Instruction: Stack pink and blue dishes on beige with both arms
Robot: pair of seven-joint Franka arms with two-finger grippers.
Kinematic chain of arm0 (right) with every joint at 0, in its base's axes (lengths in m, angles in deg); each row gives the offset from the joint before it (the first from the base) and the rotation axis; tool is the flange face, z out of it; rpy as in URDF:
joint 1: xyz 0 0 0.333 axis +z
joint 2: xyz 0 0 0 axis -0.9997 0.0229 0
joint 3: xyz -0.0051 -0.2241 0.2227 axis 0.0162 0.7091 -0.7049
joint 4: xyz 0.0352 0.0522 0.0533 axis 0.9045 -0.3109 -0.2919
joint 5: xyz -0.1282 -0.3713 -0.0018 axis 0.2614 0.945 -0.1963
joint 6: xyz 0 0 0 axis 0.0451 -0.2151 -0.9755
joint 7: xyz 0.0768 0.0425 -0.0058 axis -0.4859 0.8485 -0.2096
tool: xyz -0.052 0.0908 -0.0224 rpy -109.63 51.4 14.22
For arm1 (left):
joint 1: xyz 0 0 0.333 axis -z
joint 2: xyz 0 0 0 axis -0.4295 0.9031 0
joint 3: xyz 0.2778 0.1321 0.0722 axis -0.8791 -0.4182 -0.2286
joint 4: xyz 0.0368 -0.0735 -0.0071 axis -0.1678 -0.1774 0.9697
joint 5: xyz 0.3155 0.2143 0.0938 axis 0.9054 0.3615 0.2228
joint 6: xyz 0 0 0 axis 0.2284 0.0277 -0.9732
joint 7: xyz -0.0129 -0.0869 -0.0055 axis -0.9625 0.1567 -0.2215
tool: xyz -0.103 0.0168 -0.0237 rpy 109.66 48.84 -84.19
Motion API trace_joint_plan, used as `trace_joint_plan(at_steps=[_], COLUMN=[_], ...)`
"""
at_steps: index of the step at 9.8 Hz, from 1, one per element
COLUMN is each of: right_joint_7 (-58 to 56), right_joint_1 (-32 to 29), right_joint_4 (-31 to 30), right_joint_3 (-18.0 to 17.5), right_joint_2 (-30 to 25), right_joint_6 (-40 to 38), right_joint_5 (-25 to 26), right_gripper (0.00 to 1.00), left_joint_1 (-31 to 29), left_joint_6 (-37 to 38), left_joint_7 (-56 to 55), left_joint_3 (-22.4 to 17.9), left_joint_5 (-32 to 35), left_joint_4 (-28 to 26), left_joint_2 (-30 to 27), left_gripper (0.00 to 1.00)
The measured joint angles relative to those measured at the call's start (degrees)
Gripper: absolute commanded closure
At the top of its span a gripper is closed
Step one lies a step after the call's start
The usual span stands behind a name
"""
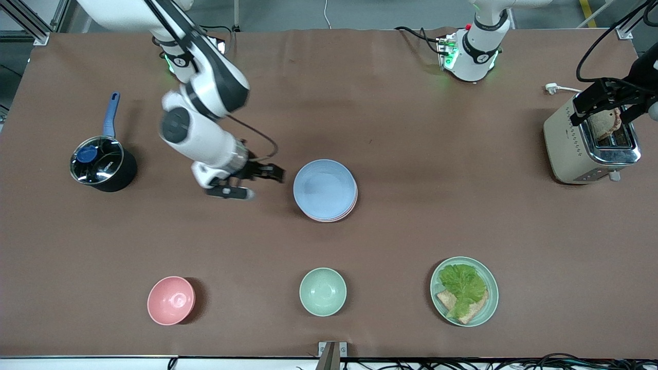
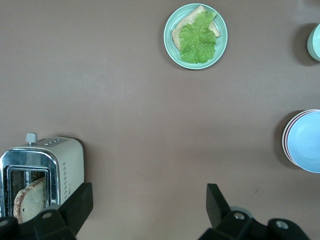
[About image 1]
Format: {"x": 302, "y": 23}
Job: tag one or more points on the small deep green bowl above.
{"x": 323, "y": 291}

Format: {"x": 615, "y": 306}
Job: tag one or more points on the green lettuce leaf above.
{"x": 462, "y": 282}

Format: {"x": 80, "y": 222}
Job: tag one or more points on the brown table cover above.
{"x": 411, "y": 154}

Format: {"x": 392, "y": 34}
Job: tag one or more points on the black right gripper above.
{"x": 254, "y": 169}

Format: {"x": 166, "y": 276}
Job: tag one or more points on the grey metal bracket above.
{"x": 329, "y": 352}

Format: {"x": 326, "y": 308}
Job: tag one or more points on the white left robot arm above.
{"x": 475, "y": 56}

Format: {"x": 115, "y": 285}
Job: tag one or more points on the green plate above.
{"x": 491, "y": 303}

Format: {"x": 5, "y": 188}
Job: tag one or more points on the pink shallow bowl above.
{"x": 349, "y": 211}

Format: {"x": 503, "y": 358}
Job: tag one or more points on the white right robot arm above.
{"x": 205, "y": 139}

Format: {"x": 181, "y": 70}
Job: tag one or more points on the aluminium frame profile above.
{"x": 624, "y": 32}
{"x": 31, "y": 25}

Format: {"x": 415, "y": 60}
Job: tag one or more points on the blue shallow bowl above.
{"x": 324, "y": 187}

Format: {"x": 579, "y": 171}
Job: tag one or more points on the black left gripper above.
{"x": 609, "y": 93}

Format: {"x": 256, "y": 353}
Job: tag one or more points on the beige chrome toaster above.
{"x": 565, "y": 149}

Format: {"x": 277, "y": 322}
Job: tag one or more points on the brown bread slice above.
{"x": 475, "y": 311}

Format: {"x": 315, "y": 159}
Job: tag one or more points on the dark blue saucepan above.
{"x": 123, "y": 174}

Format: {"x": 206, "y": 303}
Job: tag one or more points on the glass lid blue knob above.
{"x": 100, "y": 164}

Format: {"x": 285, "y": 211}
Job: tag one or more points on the small deep pink bowl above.
{"x": 171, "y": 300}

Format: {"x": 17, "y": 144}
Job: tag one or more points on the toast slice in toaster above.
{"x": 604, "y": 126}

